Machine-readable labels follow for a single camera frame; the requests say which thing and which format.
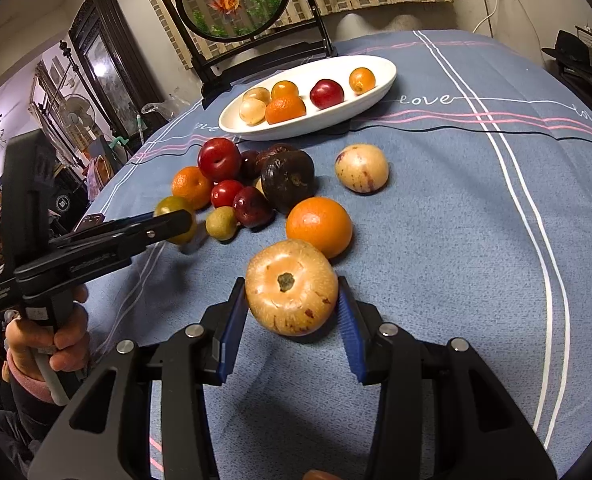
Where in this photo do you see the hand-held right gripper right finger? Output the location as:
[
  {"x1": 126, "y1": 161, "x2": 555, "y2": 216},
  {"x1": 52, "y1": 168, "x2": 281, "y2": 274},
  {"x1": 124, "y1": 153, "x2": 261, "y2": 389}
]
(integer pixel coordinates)
[{"x1": 337, "y1": 276, "x2": 559, "y2": 480}]

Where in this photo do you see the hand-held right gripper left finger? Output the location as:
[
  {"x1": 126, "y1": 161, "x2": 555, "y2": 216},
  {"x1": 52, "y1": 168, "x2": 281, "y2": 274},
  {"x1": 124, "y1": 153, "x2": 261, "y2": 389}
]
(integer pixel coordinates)
[{"x1": 28, "y1": 276, "x2": 249, "y2": 480}]

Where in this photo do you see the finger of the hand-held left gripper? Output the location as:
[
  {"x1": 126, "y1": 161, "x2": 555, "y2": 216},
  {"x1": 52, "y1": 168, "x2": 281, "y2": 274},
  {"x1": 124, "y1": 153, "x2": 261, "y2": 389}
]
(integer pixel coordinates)
[
  {"x1": 121, "y1": 210, "x2": 194, "y2": 260},
  {"x1": 51, "y1": 214, "x2": 154, "y2": 251}
]

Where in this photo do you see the green yellow tomato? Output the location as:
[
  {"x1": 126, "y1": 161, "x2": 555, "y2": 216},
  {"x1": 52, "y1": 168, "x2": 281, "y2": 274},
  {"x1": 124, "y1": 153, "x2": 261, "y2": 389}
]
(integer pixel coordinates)
[{"x1": 154, "y1": 196, "x2": 198, "y2": 246}]

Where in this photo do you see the small mandarin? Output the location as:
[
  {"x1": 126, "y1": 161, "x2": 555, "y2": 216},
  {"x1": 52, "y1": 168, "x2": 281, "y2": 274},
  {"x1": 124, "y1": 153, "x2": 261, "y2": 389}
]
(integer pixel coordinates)
[{"x1": 171, "y1": 166, "x2": 213, "y2": 211}]

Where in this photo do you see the small yellow green fruit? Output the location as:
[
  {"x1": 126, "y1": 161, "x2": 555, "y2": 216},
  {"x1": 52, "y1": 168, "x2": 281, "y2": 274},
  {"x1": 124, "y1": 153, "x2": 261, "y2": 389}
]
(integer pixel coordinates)
[{"x1": 205, "y1": 206, "x2": 239, "y2": 242}]

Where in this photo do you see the large pale yellow melon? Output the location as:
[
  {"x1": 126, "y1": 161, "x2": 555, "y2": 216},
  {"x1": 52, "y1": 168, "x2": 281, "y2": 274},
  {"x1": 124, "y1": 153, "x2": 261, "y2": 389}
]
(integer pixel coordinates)
[{"x1": 245, "y1": 239, "x2": 339, "y2": 337}]

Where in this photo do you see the small red tomato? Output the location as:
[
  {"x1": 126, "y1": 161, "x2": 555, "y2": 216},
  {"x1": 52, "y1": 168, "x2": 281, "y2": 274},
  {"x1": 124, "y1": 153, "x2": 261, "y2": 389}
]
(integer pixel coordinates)
[{"x1": 211, "y1": 180, "x2": 244, "y2": 209}]

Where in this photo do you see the smooth orange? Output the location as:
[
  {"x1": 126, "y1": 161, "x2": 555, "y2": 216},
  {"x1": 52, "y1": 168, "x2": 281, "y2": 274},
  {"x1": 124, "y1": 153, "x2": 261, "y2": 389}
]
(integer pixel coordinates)
[{"x1": 285, "y1": 196, "x2": 354, "y2": 260}]

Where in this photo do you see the brown date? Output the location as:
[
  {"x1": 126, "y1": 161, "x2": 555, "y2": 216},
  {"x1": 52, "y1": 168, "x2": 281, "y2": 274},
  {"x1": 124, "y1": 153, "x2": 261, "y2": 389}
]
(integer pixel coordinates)
[{"x1": 255, "y1": 143, "x2": 297, "y2": 171}]

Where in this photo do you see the dark purple passion fruit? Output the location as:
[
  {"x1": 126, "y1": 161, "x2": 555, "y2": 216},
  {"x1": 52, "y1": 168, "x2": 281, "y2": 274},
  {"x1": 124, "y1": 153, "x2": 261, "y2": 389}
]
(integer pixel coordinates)
[{"x1": 261, "y1": 150, "x2": 316, "y2": 215}]

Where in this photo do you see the small cream round fruit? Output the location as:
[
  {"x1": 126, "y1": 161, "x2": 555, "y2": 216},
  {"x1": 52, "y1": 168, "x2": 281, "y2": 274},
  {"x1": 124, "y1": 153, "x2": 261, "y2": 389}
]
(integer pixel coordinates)
[{"x1": 239, "y1": 98, "x2": 268, "y2": 127}]

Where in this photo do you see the pale yellow round fruit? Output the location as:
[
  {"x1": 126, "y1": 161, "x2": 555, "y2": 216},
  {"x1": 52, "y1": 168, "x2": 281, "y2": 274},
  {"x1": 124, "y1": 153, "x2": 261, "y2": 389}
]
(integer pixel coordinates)
[{"x1": 242, "y1": 87, "x2": 272, "y2": 106}]

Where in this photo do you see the purple streaked pepino melon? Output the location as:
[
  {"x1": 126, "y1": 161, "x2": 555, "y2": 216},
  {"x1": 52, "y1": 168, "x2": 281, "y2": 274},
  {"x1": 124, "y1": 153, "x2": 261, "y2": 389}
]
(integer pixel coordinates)
[{"x1": 334, "y1": 143, "x2": 390, "y2": 195}]

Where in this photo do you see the orange tomato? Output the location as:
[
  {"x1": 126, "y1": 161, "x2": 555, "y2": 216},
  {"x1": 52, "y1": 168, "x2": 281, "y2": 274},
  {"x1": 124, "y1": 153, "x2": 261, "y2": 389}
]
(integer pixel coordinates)
[
  {"x1": 270, "y1": 80, "x2": 300, "y2": 101},
  {"x1": 349, "y1": 67, "x2": 377, "y2": 94}
]

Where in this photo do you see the white plate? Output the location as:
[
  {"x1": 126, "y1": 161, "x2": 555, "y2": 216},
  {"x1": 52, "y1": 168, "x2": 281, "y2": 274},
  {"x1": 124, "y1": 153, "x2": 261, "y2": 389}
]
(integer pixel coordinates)
[{"x1": 218, "y1": 55, "x2": 398, "y2": 142}]

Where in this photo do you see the red apple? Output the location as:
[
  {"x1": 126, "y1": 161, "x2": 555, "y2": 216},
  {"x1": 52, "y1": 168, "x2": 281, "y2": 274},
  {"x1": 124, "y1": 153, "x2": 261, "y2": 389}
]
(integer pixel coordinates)
[{"x1": 309, "y1": 78, "x2": 346, "y2": 110}]

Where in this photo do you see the person's left forearm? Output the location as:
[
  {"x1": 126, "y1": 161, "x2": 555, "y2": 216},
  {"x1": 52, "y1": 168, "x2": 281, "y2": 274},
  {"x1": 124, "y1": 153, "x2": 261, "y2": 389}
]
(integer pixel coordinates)
[{"x1": 0, "y1": 347, "x2": 84, "y2": 476}]

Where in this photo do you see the person's left hand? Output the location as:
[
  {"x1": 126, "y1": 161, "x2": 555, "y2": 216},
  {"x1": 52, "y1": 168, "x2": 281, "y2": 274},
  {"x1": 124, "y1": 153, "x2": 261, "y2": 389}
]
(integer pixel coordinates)
[{"x1": 6, "y1": 285, "x2": 89, "y2": 378}]

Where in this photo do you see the chair draped with clothes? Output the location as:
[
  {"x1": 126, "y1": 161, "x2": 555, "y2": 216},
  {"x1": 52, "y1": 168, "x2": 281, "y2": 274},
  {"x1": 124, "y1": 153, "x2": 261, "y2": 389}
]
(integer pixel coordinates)
[{"x1": 83, "y1": 135, "x2": 129, "y2": 201}]

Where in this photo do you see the dark red plum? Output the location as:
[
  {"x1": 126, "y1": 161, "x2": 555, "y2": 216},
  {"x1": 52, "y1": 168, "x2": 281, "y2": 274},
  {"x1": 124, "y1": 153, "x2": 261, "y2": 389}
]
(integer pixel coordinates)
[{"x1": 233, "y1": 186, "x2": 275, "y2": 227}]

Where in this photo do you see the dark purple plum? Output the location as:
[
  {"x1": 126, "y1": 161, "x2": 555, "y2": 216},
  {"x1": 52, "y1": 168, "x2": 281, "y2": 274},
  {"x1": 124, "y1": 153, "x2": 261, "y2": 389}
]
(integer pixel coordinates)
[{"x1": 239, "y1": 150, "x2": 262, "y2": 179}]

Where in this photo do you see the standing fan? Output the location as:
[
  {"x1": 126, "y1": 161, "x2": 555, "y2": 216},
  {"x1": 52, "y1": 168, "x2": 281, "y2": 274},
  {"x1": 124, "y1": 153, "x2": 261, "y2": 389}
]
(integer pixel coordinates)
[{"x1": 58, "y1": 92, "x2": 99, "y2": 151}]

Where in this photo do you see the clear plastic bag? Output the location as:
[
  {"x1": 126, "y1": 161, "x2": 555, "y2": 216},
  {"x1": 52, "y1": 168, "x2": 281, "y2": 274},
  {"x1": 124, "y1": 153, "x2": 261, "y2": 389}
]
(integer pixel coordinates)
[{"x1": 141, "y1": 100, "x2": 169, "y2": 121}]

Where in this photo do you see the round embroidered screen black stand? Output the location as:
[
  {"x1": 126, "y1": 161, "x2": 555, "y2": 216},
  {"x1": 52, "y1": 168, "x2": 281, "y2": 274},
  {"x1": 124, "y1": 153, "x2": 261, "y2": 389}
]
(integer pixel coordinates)
[{"x1": 151, "y1": 0, "x2": 338, "y2": 111}]

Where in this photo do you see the black hat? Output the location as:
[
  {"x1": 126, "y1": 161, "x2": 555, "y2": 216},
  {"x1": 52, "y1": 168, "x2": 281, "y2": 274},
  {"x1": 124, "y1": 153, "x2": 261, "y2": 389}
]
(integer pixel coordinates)
[{"x1": 541, "y1": 30, "x2": 592, "y2": 78}]

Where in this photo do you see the dark carved wooden frame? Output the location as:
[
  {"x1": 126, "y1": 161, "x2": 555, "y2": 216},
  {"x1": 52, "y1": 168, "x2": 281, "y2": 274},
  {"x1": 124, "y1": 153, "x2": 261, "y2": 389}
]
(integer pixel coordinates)
[{"x1": 68, "y1": 0, "x2": 169, "y2": 153}]

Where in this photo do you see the white cable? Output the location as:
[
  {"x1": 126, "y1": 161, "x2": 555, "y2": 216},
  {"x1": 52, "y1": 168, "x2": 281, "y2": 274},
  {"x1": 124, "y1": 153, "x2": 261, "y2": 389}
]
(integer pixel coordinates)
[{"x1": 472, "y1": 0, "x2": 502, "y2": 38}]

